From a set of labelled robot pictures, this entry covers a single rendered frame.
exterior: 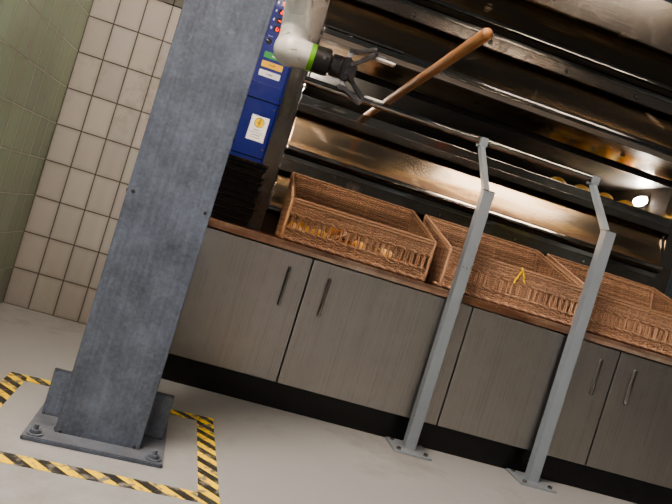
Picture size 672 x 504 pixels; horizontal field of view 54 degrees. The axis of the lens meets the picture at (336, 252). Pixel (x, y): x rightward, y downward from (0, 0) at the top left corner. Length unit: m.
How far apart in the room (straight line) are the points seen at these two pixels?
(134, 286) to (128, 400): 0.27
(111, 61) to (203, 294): 1.11
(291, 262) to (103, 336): 0.84
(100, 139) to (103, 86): 0.21
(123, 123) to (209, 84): 1.27
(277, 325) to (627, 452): 1.41
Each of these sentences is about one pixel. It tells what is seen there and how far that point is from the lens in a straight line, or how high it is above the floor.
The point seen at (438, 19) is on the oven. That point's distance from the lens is 3.05.
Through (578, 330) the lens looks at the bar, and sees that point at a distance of 2.55.
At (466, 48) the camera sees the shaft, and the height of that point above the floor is 1.17.
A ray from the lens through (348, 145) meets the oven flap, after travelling 2.87.
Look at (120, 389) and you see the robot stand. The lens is 1.68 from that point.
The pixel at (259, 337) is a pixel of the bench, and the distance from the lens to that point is 2.31.
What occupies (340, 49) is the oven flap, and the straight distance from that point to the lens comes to 2.82.
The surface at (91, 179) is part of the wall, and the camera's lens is 2.88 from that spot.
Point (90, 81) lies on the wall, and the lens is 2.92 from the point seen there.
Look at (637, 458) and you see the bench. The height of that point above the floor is 0.18.
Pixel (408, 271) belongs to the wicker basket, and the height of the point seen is 0.60.
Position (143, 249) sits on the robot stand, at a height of 0.48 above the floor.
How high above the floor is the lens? 0.63
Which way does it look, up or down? 1 degrees down
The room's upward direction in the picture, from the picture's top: 17 degrees clockwise
